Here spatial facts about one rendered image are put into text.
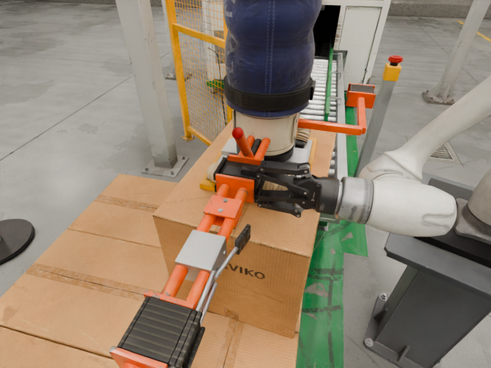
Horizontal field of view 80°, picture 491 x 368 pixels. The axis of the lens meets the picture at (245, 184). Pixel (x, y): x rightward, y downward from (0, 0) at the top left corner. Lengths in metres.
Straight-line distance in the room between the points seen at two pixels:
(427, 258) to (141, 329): 0.84
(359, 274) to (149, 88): 1.81
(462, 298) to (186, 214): 0.97
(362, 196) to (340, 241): 1.43
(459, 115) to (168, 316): 0.63
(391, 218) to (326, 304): 1.17
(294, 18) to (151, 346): 0.60
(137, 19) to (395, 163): 1.77
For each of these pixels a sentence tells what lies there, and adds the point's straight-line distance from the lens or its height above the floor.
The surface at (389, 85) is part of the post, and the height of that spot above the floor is 0.90.
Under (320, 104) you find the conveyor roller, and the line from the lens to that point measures 2.39.
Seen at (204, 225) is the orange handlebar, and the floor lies 1.08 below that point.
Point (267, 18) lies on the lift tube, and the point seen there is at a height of 1.36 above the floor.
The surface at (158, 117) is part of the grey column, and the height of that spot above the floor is 0.48.
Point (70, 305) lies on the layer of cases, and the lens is 1.20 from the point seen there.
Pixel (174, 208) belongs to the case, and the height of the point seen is 0.95.
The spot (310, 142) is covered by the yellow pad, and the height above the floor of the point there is 0.97.
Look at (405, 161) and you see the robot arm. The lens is 0.74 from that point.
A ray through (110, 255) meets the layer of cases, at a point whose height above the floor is 0.54.
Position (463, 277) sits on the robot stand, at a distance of 1.05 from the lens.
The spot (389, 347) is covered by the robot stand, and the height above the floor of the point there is 0.04.
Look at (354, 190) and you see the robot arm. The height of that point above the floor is 1.11.
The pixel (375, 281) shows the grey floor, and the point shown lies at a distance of 1.89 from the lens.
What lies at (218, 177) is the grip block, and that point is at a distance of 0.61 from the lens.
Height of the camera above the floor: 1.47
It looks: 39 degrees down
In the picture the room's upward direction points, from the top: straight up
